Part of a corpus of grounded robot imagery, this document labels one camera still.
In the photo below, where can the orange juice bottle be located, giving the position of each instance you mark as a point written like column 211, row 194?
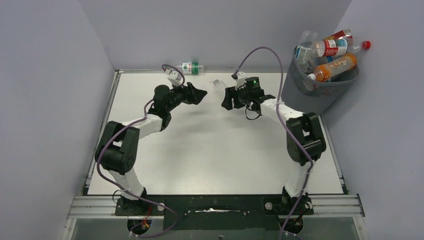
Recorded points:
column 325, row 72

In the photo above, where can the crushed clear bottle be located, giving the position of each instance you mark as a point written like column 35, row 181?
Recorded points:
column 219, row 86

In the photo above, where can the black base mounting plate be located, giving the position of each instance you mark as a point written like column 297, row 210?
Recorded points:
column 268, row 212

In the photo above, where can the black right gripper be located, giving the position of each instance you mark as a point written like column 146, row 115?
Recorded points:
column 231, row 93

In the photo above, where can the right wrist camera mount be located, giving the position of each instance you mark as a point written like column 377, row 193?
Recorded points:
column 240, row 78

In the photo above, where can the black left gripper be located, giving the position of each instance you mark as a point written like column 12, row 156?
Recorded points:
column 195, row 95

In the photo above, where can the amber tea bottle red label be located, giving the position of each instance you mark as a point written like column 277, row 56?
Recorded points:
column 342, row 34

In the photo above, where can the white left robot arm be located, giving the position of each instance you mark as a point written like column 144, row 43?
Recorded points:
column 118, row 146

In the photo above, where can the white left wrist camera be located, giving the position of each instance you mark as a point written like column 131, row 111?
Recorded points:
column 175, row 78

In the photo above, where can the green cap bottle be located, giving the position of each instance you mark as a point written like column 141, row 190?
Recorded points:
column 191, row 68

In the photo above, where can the aluminium frame rail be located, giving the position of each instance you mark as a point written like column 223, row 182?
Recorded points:
column 92, row 207

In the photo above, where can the red cap bottle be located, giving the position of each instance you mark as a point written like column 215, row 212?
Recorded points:
column 338, row 47

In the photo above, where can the crushed bottle white blue label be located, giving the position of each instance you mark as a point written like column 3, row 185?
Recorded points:
column 304, row 50

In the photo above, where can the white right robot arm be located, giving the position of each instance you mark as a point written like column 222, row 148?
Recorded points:
column 305, row 140

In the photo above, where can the grey mesh waste bin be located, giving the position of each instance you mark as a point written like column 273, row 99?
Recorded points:
column 305, row 95

